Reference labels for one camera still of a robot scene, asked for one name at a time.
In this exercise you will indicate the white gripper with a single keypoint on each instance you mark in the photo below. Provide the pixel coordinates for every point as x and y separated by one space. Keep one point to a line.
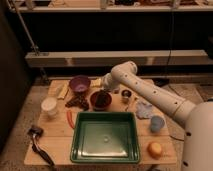
107 82

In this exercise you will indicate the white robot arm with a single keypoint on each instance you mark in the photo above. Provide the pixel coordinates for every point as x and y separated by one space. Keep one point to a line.
195 119

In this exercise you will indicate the green plastic tray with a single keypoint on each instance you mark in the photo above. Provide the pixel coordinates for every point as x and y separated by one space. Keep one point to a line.
105 137

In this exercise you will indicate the red bowl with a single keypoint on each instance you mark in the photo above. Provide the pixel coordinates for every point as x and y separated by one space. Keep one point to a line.
100 100

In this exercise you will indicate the small metal cup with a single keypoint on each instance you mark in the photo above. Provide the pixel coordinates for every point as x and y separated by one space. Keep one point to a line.
126 94

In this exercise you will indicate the purple bowl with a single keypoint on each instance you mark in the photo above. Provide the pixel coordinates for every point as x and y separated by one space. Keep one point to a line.
79 83

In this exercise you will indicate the dark grape bunch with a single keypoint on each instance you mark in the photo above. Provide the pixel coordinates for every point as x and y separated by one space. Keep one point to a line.
78 101

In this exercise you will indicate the yellow banana toy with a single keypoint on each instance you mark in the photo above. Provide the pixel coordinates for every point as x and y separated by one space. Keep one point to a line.
63 92

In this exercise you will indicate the crumpled light blue cloth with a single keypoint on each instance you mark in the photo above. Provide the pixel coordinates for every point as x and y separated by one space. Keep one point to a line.
144 110

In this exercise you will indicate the orange carrot stick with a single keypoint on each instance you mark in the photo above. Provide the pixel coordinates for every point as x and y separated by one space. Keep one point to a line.
69 119

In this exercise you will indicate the white plastic cup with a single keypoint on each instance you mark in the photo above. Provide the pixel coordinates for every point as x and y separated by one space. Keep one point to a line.
49 106

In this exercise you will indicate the blue cup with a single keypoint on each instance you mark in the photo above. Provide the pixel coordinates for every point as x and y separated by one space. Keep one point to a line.
156 124

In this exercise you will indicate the orange round fruit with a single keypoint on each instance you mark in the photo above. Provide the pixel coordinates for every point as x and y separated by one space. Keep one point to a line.
155 150

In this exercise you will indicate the wooden board tabletop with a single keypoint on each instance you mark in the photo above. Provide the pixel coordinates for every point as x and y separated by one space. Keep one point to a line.
57 137

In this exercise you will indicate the metal shelf rail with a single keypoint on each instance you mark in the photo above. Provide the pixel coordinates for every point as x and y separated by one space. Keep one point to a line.
112 58

